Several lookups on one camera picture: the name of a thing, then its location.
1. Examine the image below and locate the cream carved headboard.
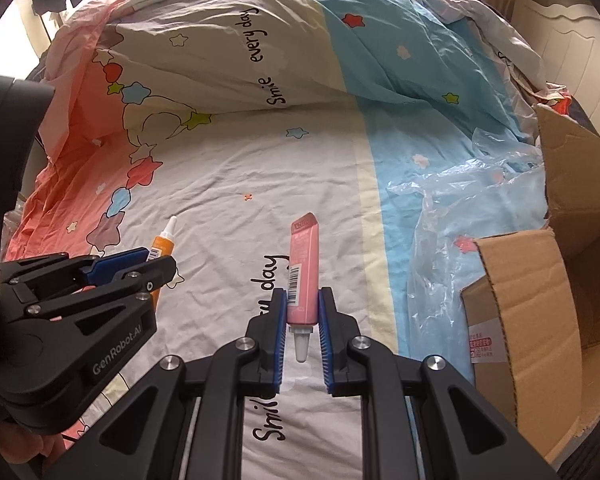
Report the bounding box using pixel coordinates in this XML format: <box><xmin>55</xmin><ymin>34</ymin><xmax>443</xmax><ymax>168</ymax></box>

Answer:
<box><xmin>512</xmin><ymin>0</ymin><xmax>600</xmax><ymax>136</ymax></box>

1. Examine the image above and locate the star printed quilt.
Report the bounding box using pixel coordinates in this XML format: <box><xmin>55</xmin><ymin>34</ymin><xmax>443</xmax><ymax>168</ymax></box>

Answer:
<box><xmin>37</xmin><ymin>0</ymin><xmax>548</xmax><ymax>146</ymax></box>

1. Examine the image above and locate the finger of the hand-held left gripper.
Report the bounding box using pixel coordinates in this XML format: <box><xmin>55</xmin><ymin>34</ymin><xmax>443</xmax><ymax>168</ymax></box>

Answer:
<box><xmin>25</xmin><ymin>255</ymin><xmax>179</xmax><ymax>388</ymax></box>
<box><xmin>0</xmin><ymin>247</ymin><xmax>152</xmax><ymax>306</ymax></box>

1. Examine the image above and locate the clear plastic bag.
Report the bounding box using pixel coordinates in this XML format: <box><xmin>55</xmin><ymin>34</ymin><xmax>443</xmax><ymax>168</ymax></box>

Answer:
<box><xmin>387</xmin><ymin>127</ymin><xmax>548</xmax><ymax>361</ymax></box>

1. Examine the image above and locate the brown cardboard box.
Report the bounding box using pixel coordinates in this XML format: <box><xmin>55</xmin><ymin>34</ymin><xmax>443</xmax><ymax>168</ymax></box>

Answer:
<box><xmin>460</xmin><ymin>102</ymin><xmax>600</xmax><ymax>466</ymax></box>

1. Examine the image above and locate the orange tube with white cap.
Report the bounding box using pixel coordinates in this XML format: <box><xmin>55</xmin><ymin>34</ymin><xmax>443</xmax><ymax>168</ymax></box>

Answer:
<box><xmin>147</xmin><ymin>215</ymin><xmax>180</xmax><ymax>311</ymax></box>

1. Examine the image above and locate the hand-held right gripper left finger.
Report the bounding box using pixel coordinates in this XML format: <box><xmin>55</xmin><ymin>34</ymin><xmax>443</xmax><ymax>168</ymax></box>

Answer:
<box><xmin>42</xmin><ymin>287</ymin><xmax>288</xmax><ymax>480</ymax></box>

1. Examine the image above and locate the star printed bed sheet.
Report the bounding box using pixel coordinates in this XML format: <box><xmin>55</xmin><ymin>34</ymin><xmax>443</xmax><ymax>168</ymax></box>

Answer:
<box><xmin>5</xmin><ymin>92</ymin><xmax>551</xmax><ymax>480</ymax></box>

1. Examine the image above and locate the pink tube with white cap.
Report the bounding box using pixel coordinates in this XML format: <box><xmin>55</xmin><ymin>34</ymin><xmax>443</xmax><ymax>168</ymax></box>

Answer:
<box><xmin>286</xmin><ymin>212</ymin><xmax>322</xmax><ymax>365</ymax></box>

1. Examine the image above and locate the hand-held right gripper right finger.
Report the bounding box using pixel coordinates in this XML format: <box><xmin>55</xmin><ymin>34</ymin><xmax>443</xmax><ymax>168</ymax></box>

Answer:
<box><xmin>317</xmin><ymin>286</ymin><xmax>561</xmax><ymax>480</ymax></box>

